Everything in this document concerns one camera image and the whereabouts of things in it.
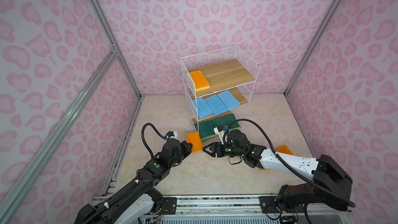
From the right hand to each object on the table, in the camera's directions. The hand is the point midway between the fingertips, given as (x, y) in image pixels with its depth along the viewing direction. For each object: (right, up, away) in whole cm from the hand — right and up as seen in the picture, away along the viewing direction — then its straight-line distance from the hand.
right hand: (206, 149), depth 75 cm
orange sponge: (-7, +4, +9) cm, 12 cm away
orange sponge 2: (+45, -4, +16) cm, 48 cm away
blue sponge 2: (+5, +22, +5) cm, 23 cm away
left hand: (-6, +2, +5) cm, 8 cm away
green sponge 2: (+9, +11, +29) cm, 32 cm away
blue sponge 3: (+12, +24, +8) cm, 28 cm away
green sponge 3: (+15, +12, +28) cm, 35 cm away
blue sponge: (-2, +20, +5) cm, 21 cm away
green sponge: (-1, +6, +23) cm, 23 cm away
